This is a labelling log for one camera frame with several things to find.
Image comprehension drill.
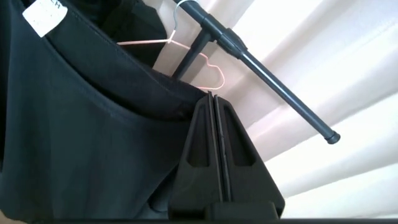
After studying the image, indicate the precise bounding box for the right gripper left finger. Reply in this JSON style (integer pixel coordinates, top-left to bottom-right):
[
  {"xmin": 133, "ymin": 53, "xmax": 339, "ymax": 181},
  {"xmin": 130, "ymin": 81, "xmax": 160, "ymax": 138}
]
[{"xmin": 167, "ymin": 91, "xmax": 223, "ymax": 219}]

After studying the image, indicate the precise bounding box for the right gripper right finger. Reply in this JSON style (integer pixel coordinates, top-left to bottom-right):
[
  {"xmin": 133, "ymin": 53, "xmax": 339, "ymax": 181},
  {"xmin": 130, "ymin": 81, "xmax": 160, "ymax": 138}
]
[{"xmin": 213, "ymin": 95, "xmax": 285, "ymax": 219}]

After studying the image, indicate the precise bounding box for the pink clothes hanger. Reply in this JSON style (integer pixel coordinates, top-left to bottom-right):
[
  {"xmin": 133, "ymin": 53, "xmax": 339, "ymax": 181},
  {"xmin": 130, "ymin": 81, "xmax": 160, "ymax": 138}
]
[{"xmin": 116, "ymin": 0, "xmax": 226, "ymax": 91}]

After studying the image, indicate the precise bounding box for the black shirt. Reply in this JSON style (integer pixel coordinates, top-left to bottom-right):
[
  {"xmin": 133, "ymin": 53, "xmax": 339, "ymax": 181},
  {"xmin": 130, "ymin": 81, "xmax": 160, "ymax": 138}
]
[{"xmin": 0, "ymin": 0, "xmax": 208, "ymax": 222}]

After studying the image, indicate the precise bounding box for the black clothes rack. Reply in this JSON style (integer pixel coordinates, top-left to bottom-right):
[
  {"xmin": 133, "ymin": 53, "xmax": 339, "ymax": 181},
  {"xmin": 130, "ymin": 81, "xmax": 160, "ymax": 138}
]
[{"xmin": 170, "ymin": 0, "xmax": 341, "ymax": 145}]

